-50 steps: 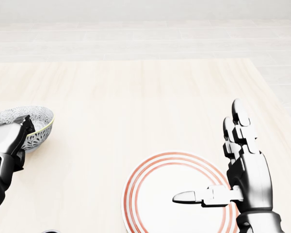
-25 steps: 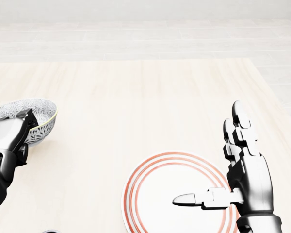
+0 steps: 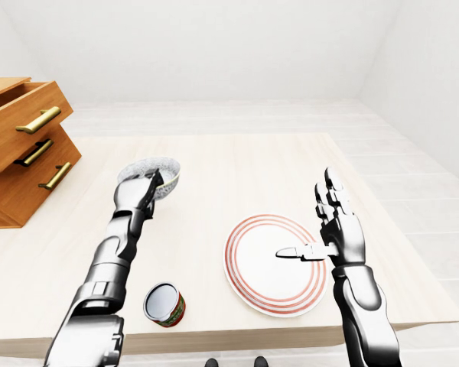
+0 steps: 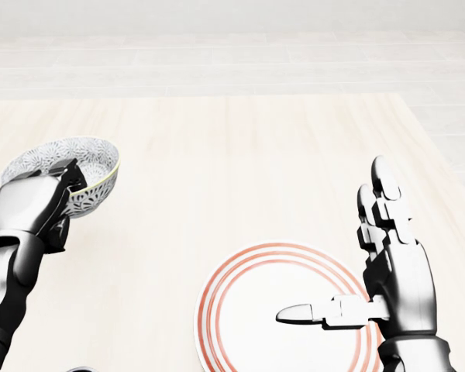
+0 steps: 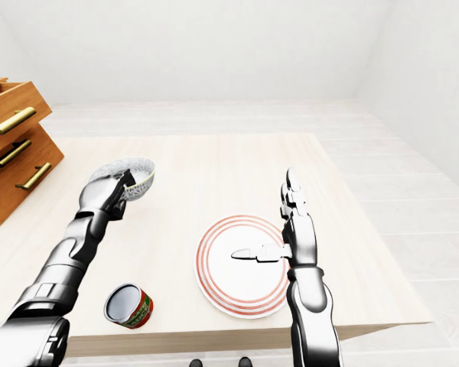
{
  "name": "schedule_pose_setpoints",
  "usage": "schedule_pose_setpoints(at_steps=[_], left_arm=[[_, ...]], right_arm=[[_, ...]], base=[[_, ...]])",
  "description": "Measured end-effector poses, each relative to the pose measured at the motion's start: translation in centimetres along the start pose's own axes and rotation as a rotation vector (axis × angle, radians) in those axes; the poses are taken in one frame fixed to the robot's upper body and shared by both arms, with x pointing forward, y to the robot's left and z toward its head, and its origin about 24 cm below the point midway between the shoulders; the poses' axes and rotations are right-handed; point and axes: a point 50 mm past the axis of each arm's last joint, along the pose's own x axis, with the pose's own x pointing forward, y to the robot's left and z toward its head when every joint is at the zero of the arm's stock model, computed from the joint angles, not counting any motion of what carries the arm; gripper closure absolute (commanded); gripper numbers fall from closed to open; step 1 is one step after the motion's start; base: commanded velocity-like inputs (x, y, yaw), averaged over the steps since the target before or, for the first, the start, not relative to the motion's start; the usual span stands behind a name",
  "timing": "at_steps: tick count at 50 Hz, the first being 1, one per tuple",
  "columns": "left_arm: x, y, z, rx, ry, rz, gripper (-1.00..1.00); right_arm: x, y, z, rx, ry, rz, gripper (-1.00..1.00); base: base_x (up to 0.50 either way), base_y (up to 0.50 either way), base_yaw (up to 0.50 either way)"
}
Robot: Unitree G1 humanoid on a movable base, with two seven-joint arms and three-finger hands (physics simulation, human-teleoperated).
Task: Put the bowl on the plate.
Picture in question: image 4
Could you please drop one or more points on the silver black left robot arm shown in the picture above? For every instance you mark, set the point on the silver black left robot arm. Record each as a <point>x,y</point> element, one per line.
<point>7,286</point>

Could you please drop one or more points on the white plate with red rings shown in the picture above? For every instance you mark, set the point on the white plate with red rings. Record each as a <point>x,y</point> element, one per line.
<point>255,310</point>

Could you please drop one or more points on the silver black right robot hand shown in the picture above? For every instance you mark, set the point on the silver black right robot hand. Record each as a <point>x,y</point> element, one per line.
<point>405,271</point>

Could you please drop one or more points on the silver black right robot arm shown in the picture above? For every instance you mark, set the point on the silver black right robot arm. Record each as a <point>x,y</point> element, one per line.
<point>418,354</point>

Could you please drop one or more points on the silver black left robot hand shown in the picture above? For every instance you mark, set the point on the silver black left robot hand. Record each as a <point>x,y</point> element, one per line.
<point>21,203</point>

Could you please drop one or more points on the patterned grey white bowl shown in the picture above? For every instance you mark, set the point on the patterned grey white bowl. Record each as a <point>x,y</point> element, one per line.
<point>95,166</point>

